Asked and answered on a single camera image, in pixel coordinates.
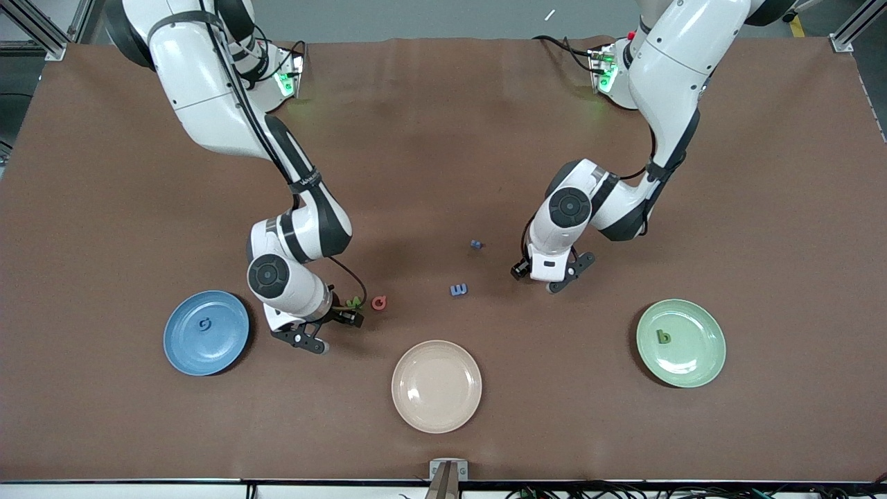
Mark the pale beige plate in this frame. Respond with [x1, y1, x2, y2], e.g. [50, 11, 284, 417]
[391, 340, 483, 435]

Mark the blue plate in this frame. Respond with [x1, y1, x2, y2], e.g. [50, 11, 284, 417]
[163, 290, 251, 377]

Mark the green plate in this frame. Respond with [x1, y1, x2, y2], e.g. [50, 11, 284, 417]
[635, 299, 727, 389]

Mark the brown table mat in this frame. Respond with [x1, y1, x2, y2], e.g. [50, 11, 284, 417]
[0, 35, 887, 484]

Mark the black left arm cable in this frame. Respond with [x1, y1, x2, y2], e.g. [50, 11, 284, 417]
[520, 118, 659, 263]

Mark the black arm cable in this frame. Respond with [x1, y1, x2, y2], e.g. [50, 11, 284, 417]
[197, 0, 367, 313]
[520, 118, 659, 263]

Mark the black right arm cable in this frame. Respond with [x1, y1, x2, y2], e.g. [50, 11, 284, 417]
[197, 0, 367, 313]

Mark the grey metal bracket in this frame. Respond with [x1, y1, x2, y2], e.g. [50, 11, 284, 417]
[426, 457, 469, 499]

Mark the aluminium frame profile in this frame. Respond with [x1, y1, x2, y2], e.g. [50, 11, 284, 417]
[0, 0, 94, 60]
[829, 0, 887, 54]

